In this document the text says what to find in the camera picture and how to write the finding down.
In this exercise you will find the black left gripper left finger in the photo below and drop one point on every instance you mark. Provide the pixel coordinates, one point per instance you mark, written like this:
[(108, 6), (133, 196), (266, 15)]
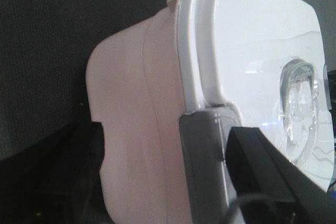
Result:
[(52, 180)]

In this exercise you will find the white lidded plastic bin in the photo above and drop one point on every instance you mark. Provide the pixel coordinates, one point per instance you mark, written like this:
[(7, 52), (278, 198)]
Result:
[(168, 90)]

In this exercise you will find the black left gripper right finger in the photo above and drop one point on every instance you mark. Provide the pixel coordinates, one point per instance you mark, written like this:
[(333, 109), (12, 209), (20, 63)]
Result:
[(269, 188)]

